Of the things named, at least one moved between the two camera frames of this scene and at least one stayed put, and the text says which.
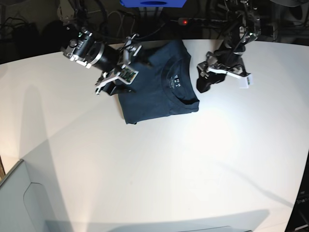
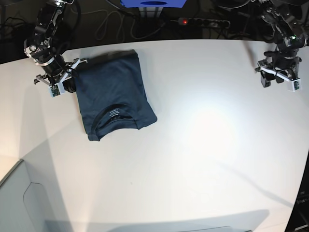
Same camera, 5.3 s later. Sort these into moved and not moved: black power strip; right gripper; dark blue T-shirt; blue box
Moved: dark blue T-shirt; right gripper
Not moved: black power strip; blue box
